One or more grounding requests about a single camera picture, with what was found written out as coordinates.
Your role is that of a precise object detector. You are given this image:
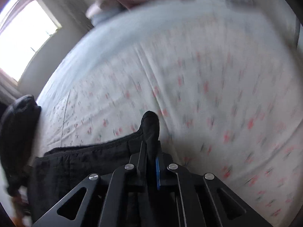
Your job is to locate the light blue folded blanket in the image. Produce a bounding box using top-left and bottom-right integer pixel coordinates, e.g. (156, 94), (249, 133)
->
(90, 8), (122, 27)

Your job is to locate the bed with light blue sheet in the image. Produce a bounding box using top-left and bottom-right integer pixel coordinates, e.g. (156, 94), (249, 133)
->
(30, 0), (303, 227)

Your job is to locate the white cherry print sheet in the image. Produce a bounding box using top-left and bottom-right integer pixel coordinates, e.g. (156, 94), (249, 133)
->
(35, 21), (303, 227)

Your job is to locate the bright window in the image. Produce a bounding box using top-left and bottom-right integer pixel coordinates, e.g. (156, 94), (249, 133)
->
(1, 0), (62, 82)

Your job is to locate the grey patterned curtain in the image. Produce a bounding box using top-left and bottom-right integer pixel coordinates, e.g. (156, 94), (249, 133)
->
(59, 0), (93, 32)

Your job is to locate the black puffer jacket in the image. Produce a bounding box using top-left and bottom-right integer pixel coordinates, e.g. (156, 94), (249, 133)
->
(1, 95), (41, 196)

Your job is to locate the white folded blanket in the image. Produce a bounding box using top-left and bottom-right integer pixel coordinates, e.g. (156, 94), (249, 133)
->
(85, 0), (119, 20)

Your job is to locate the black quilted long coat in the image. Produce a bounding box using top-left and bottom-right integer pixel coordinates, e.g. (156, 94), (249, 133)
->
(27, 111), (160, 222)

